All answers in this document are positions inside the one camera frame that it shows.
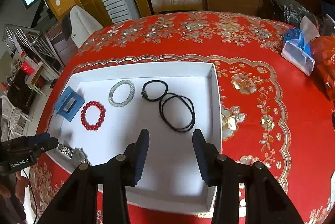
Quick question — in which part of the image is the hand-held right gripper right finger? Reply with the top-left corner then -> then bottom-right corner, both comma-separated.
192,129 -> 304,224

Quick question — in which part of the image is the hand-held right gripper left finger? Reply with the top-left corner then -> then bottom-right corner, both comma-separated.
38,129 -> 150,224

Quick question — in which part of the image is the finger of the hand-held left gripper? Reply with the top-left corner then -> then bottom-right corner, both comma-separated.
25,133 -> 53,145
34,137 -> 59,154

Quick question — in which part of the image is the silver metal wristwatch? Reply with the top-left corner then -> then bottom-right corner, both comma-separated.
57,143 -> 91,166

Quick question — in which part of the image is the white cardboard tray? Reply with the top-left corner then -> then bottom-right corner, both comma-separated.
47,62 -> 223,216

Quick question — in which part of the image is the blue square box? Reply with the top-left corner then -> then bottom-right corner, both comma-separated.
54,86 -> 85,122

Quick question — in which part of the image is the red bead bracelet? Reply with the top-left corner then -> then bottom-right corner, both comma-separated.
80,101 -> 107,132

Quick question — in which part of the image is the thin black twisted hair tie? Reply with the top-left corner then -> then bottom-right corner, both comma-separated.
159,93 -> 196,133

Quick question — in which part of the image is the black hair tie with beads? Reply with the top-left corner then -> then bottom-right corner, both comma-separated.
142,80 -> 169,102

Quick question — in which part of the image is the silver mesh bracelet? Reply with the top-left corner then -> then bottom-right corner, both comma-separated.
108,79 -> 136,109

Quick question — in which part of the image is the person's left hand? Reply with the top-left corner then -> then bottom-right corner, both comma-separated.
0,170 -> 30,199

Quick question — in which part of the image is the red floral tablecloth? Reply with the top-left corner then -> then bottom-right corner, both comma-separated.
28,11 -> 335,224

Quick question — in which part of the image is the red bag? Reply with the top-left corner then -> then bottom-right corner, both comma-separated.
20,61 -> 36,76

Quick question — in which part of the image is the metal stair railing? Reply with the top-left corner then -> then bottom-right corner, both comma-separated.
2,24 -> 66,76

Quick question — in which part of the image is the dark wooden chair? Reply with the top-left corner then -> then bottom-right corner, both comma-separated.
44,21 -> 79,68

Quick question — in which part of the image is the grey coat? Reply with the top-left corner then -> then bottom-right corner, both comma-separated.
68,5 -> 104,48

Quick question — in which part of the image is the blue and white package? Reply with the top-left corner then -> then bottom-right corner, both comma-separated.
281,14 -> 321,77

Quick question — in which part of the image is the orange plastic bag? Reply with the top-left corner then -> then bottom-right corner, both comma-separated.
310,35 -> 335,102

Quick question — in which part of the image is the black plastic bag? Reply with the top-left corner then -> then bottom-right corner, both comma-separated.
270,0 -> 323,30

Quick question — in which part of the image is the black cable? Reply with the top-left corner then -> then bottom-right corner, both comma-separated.
22,168 -> 37,224

